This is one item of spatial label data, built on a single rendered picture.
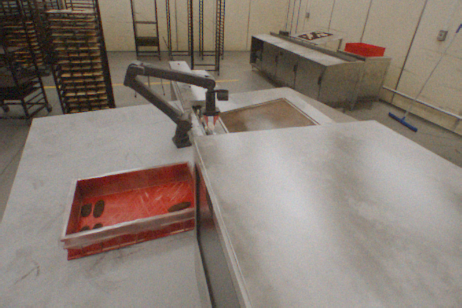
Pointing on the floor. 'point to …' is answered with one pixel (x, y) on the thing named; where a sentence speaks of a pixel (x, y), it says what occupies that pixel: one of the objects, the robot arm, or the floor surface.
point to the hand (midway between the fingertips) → (210, 124)
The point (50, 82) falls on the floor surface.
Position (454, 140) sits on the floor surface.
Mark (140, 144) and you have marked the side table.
